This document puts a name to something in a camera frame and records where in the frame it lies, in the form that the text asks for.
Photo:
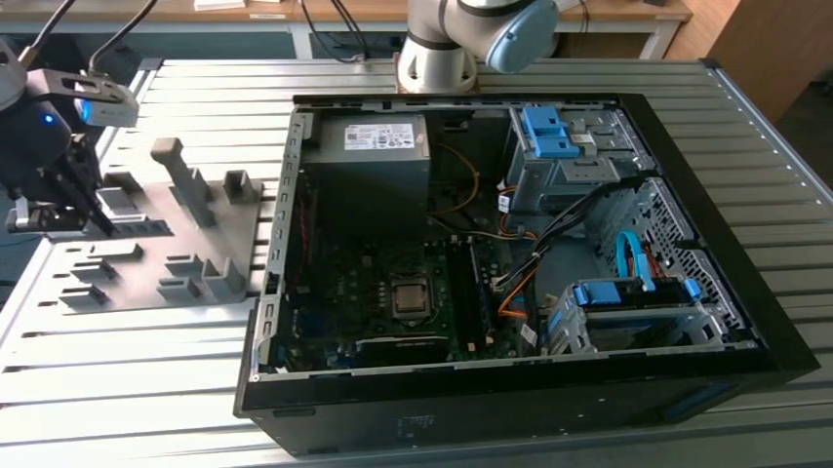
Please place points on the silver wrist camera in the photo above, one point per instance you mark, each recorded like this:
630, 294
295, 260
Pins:
114, 114

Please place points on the silver CPU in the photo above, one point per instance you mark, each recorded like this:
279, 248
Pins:
411, 297

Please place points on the green motherboard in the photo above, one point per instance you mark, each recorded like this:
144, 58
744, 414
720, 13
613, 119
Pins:
351, 292

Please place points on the black PC case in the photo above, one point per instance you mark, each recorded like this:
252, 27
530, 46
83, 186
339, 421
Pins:
521, 404

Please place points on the grey metal disk bay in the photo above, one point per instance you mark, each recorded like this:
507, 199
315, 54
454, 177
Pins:
650, 322

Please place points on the wooden desk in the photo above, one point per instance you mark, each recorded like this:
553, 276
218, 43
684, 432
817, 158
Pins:
130, 12

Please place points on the black graphics card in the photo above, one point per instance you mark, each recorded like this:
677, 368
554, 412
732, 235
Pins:
403, 348

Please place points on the dark office chair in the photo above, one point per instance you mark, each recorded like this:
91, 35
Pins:
46, 58

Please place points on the blue RAM stick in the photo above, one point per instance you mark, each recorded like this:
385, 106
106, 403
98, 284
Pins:
481, 292
143, 228

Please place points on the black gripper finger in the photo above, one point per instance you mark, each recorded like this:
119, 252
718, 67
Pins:
52, 219
82, 175

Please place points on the grey power supply unit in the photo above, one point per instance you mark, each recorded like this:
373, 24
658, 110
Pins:
365, 166

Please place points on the hard disk in blue carrier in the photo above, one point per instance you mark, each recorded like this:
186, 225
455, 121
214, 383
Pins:
605, 292

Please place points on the grey parts rack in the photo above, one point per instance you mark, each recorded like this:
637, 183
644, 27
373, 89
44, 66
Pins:
182, 253

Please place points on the grey metal drive cage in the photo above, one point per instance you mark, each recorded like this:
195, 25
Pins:
586, 170

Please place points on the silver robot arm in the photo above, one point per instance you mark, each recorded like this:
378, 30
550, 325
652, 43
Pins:
435, 58

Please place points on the blue drive latch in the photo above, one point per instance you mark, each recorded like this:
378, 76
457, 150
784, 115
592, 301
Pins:
543, 131

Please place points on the wooden cabinet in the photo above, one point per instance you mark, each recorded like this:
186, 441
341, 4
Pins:
768, 49

